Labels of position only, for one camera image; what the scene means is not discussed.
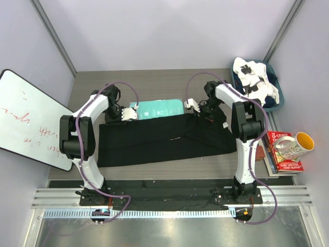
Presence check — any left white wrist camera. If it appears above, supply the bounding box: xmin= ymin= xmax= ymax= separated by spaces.
xmin=121 ymin=108 xmax=138 ymax=121

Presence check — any teal folding board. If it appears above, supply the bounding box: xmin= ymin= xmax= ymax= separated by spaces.
xmin=137 ymin=99 xmax=184 ymax=120

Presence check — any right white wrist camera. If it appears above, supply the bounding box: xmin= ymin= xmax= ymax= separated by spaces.
xmin=184 ymin=98 xmax=200 ymax=113

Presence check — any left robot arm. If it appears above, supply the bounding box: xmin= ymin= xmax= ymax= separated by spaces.
xmin=59 ymin=84 xmax=123 ymax=205

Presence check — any aluminium rail frame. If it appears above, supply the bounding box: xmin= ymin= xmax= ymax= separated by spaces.
xmin=24 ymin=180 xmax=328 ymax=246

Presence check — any whiteboard with red writing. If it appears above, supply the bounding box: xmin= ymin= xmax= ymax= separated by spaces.
xmin=0 ymin=69 xmax=72 ymax=171

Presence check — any purple cable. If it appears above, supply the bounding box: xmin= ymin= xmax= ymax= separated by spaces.
xmin=76 ymin=81 xmax=140 ymax=223
xmin=185 ymin=72 xmax=278 ymax=226

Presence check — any red book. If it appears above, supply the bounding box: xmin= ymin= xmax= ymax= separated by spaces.
xmin=263 ymin=131 xmax=304 ymax=174

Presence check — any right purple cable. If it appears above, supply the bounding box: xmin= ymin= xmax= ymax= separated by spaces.
xmin=185 ymin=72 xmax=278 ymax=226

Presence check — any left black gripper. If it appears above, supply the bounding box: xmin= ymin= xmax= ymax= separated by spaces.
xmin=104 ymin=106 xmax=127 ymax=128

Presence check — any black floral t-shirt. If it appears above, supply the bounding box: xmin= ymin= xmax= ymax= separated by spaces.
xmin=97 ymin=108 xmax=237 ymax=167

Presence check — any floral mug yellow inside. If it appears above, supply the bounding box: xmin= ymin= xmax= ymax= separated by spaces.
xmin=273 ymin=132 xmax=315 ymax=160

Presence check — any blue laundry basket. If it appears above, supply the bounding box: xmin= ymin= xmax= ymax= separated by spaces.
xmin=230 ymin=58 xmax=285 ymax=113

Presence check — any white t-shirt in basket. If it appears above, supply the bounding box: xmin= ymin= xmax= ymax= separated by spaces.
xmin=232 ymin=57 xmax=280 ymax=108

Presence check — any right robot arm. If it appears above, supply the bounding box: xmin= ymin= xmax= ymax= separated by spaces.
xmin=202 ymin=81 xmax=266 ymax=203

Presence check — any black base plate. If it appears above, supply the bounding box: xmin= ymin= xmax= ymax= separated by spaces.
xmin=47 ymin=179 xmax=295 ymax=212

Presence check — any dark blue book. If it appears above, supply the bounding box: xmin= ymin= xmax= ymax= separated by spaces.
xmin=262 ymin=135 xmax=279 ymax=177

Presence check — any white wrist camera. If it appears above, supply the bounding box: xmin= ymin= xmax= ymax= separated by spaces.
xmin=184 ymin=98 xmax=200 ymax=113
xmin=121 ymin=108 xmax=138 ymax=121

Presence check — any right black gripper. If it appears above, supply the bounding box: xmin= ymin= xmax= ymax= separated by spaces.
xmin=193 ymin=98 xmax=222 ymax=128

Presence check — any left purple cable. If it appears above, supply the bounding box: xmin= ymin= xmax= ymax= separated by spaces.
xmin=76 ymin=81 xmax=140 ymax=223

